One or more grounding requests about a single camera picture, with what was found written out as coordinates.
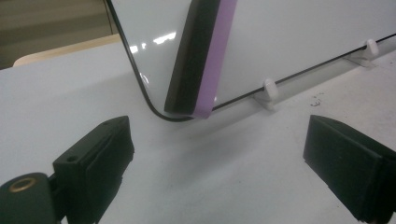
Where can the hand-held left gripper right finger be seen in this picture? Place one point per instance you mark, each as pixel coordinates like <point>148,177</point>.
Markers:
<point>345,161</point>

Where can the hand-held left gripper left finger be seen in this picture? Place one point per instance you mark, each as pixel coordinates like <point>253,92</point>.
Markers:
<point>93,165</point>

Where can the purple and black whiteboard eraser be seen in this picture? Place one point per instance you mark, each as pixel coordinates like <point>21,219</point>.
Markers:
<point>199,56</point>

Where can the white plastic whiteboard foot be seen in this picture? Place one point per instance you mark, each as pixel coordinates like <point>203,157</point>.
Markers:
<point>268,91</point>
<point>369,51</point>

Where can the light wooden table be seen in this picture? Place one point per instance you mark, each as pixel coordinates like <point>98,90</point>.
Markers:
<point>62,51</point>

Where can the white whiteboard with black edge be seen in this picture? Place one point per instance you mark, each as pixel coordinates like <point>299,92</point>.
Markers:
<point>295,37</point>

